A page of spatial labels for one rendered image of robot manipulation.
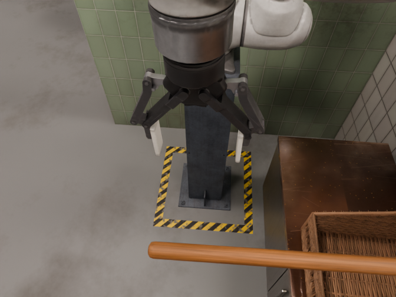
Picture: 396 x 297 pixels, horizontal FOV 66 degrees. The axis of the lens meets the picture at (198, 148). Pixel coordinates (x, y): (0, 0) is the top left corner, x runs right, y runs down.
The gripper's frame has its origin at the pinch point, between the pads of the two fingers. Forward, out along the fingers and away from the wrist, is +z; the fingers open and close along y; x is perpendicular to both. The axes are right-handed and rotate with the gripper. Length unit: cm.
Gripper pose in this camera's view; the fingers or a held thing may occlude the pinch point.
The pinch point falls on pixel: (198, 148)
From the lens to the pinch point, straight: 52.2
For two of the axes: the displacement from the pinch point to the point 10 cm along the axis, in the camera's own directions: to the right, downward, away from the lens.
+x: -1.2, 8.0, -5.9
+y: -9.9, -0.8, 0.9
